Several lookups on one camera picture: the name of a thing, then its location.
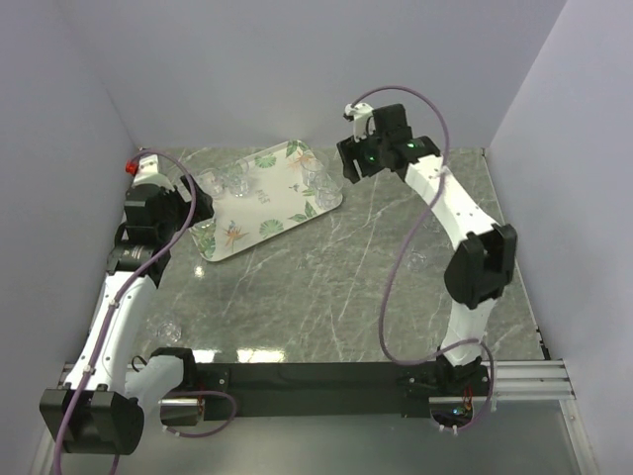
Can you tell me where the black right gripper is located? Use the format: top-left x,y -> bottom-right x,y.
335,126 -> 388,186

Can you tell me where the clear glass cup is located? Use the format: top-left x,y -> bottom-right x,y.
314,173 -> 343,211
224,158 -> 249,198
300,154 -> 325,188
148,319 -> 182,346
405,250 -> 428,272
197,168 -> 226,200

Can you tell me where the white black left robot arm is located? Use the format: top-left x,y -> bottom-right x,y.
40,173 -> 214,457

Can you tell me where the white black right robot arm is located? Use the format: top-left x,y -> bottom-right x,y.
336,103 -> 518,395

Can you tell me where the floral leaf print tray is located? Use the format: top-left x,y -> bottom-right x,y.
190,140 -> 339,262

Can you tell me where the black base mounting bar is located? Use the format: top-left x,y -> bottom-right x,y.
166,362 -> 489,418

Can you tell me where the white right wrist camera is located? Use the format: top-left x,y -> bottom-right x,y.
343,102 -> 375,143

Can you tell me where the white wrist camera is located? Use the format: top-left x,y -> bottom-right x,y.
343,102 -> 375,143
125,154 -> 173,190

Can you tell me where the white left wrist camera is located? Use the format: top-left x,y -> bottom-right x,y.
125,154 -> 173,190

